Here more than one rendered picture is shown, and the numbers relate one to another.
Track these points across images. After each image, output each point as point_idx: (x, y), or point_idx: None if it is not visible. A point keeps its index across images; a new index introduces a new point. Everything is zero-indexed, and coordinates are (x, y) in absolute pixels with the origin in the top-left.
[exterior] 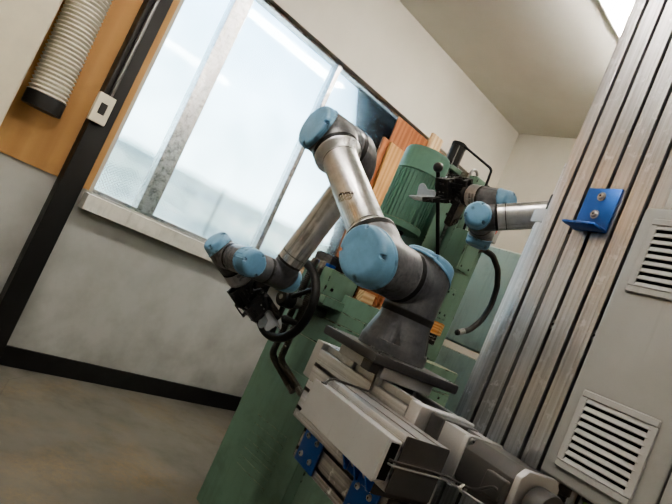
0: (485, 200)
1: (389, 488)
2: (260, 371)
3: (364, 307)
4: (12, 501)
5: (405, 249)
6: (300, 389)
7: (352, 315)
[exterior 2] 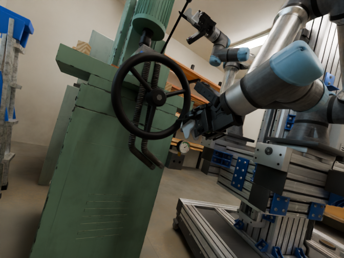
0: (223, 40)
1: None
2: (72, 159)
3: (174, 96)
4: None
5: None
6: (163, 164)
7: (166, 102)
